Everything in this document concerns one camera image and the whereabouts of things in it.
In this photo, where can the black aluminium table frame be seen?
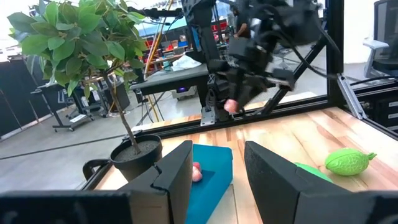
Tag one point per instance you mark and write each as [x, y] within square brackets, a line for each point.
[334, 46]

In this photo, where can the pink toy produce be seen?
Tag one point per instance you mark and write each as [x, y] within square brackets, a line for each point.
[231, 106]
[196, 175]

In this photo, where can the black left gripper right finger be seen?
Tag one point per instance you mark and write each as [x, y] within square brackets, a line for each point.
[280, 193]

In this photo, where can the black plastic plant pot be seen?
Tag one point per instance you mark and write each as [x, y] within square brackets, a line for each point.
[136, 165]

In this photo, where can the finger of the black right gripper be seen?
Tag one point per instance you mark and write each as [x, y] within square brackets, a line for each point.
[225, 88]
[248, 91]

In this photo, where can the green bumpy toy gourd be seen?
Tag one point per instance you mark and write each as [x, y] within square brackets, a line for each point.
[348, 161]

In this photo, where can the green smooth toy produce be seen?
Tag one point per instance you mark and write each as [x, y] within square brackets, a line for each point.
[314, 172]

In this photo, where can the silver metal frame bracket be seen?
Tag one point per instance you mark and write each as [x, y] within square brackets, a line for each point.
[207, 117]
[351, 96]

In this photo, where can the grey desk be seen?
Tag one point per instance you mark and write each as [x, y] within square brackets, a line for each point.
[171, 79]

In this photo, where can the grey office chair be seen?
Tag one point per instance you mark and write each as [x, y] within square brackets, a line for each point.
[385, 37]

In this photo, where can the green leafy potted tree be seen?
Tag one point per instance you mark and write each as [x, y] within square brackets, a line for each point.
[77, 40]

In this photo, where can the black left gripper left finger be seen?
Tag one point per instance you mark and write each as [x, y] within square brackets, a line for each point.
[174, 186]

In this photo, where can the teal plastic tupperware container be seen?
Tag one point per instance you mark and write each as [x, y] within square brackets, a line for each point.
[214, 174]

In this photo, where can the person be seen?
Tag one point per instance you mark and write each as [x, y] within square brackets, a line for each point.
[242, 25]

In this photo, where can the white crumpled bag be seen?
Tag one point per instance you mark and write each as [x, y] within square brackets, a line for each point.
[185, 63]

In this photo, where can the black drawer cabinet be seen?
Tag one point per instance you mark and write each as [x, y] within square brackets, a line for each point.
[385, 109]

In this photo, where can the black rolling stand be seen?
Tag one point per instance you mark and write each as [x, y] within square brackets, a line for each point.
[77, 115]

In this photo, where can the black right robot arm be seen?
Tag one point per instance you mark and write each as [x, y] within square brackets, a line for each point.
[202, 31]

